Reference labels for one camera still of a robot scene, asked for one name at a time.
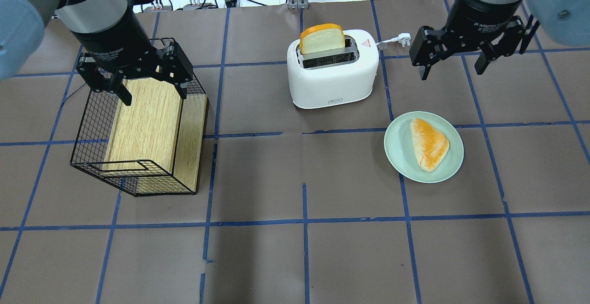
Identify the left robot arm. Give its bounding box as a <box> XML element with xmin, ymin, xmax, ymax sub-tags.
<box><xmin>0</xmin><ymin>0</ymin><xmax>195</xmax><ymax>106</ymax></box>

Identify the bread slice in toaster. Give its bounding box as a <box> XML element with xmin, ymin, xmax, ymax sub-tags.
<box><xmin>300</xmin><ymin>23</ymin><xmax>345</xmax><ymax>54</ymax></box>

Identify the white toaster plug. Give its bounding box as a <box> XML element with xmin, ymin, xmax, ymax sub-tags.
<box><xmin>376</xmin><ymin>33</ymin><xmax>411</xmax><ymax>50</ymax></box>

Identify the light green plate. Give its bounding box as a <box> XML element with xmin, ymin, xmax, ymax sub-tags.
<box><xmin>383</xmin><ymin>111</ymin><xmax>464</xmax><ymax>183</ymax></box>

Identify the triangular bread on plate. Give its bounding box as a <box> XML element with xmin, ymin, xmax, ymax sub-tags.
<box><xmin>410</xmin><ymin>118</ymin><xmax>450</xmax><ymax>173</ymax></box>

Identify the white toaster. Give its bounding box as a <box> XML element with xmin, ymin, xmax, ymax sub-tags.
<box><xmin>287</xmin><ymin>30</ymin><xmax>379</xmax><ymax>109</ymax></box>

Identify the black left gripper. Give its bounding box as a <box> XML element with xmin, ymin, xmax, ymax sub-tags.
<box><xmin>76</xmin><ymin>12</ymin><xmax>194</xmax><ymax>106</ymax></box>

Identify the black wire basket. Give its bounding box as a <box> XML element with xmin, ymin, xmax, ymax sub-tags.
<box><xmin>70</xmin><ymin>37</ymin><xmax>209</xmax><ymax>197</ymax></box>

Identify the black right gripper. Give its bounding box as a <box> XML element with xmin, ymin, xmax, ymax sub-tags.
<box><xmin>409</xmin><ymin>0</ymin><xmax>540</xmax><ymax>81</ymax></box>

